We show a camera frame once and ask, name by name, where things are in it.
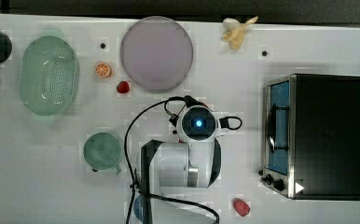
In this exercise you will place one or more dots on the red strawberry toy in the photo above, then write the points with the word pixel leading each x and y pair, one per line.
pixel 241 207

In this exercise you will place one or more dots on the green perforated colander basket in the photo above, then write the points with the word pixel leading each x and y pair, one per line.
pixel 49 74

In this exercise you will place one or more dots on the orange slice toy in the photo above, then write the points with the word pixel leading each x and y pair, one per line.
pixel 103 69

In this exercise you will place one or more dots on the blue bowl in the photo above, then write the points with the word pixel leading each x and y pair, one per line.
pixel 138 208

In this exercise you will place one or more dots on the black toaster oven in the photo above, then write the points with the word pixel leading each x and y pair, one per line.
pixel 311 138

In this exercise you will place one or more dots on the grey round plate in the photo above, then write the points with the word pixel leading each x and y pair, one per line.
pixel 156 53

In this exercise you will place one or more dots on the small red tomato toy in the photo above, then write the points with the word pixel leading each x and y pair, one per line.
pixel 123 87

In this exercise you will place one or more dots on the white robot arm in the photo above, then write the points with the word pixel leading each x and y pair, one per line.
pixel 192 162

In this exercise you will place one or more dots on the peeled banana toy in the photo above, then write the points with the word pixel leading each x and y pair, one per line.
pixel 235 31

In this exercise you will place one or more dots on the green cup with handle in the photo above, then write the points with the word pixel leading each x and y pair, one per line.
pixel 103 152

